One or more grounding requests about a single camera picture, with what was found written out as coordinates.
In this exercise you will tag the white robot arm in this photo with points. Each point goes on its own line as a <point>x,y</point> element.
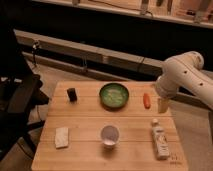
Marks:
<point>184,70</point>

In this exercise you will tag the black eraser block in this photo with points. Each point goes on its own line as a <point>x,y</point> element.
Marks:
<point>72,94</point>

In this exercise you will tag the green bowl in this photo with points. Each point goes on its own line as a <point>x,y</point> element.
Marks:
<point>114,95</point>

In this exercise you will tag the orange carrot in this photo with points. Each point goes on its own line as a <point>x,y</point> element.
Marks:
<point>146,101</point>

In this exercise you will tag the wooden table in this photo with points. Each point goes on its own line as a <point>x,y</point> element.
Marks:
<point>80,134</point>

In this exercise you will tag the clear plastic cup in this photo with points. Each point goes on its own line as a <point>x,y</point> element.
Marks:
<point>109,136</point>

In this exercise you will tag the white sponge block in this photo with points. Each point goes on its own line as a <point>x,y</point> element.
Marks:
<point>62,137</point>

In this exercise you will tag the white squeeze bottle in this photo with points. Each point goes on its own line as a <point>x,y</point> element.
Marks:
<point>160,141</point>

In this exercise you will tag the black chair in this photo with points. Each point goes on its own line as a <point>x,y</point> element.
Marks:
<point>19,94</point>

